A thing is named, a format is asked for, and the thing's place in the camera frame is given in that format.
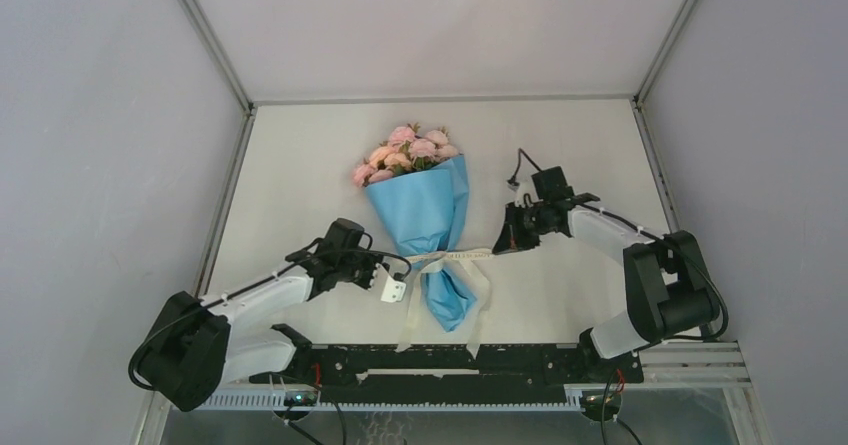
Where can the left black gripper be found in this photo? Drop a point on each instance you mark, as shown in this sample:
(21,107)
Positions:
(373,262)

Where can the white printed ribbon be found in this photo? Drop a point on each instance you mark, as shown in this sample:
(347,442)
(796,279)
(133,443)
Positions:
(452,287)

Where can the white slotted cable duct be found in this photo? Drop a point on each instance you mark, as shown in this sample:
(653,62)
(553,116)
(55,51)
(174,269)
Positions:
(272,400)

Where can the blue wrapping paper sheet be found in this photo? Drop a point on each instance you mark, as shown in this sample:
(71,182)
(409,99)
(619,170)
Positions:
(424,211)

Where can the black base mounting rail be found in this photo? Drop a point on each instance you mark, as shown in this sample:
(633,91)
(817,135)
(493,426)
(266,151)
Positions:
(500,371)

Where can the left circuit board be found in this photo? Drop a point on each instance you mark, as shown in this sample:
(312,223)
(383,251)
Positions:
(300,399)

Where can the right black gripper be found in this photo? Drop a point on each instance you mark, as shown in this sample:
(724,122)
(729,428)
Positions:
(513,237)

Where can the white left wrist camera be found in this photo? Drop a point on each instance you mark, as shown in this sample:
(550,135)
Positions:
(391,289)

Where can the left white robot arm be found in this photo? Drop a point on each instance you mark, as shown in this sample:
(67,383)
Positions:
(197,344)

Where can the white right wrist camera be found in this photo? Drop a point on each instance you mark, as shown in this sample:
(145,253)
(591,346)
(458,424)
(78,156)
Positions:
(524,194)

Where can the pink flower bunch stem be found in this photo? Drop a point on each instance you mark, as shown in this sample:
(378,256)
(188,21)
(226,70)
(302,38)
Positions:
(444,150)

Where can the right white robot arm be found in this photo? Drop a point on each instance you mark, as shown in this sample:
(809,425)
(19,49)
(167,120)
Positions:
(667,289)

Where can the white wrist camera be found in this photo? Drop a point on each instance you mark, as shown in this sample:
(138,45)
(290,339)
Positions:
(524,194)
(391,289)

